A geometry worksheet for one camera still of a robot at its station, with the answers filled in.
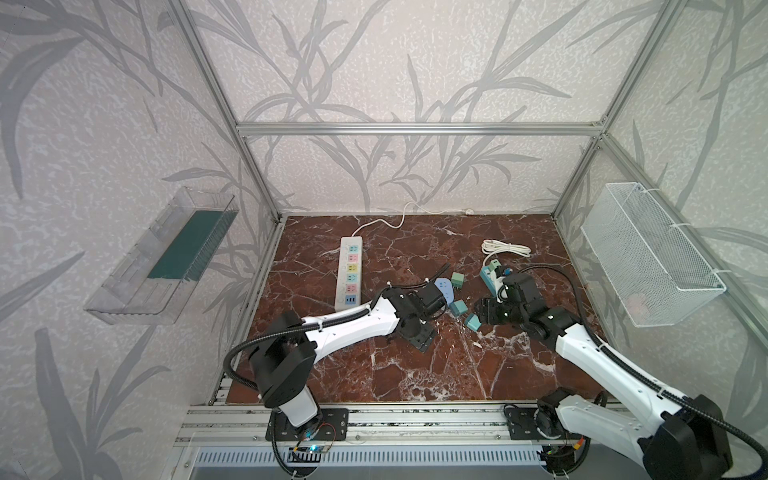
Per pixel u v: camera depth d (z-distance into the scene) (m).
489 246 1.08
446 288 0.96
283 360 0.43
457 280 0.99
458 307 0.93
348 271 1.02
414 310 0.59
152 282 0.64
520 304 0.62
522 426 0.74
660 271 0.61
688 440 0.38
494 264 0.98
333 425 0.72
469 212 1.23
